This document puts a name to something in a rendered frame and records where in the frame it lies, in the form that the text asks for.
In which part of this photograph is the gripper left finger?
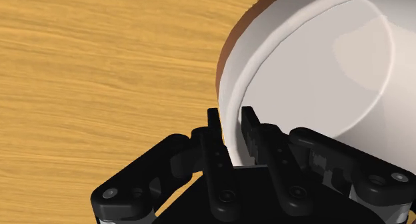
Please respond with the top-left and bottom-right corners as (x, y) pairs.
(90, 107), (242, 224)

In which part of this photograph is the white bowl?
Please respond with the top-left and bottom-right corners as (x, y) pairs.
(215, 0), (416, 175)

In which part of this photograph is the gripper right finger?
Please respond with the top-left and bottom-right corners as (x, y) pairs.
(241, 105), (416, 224)

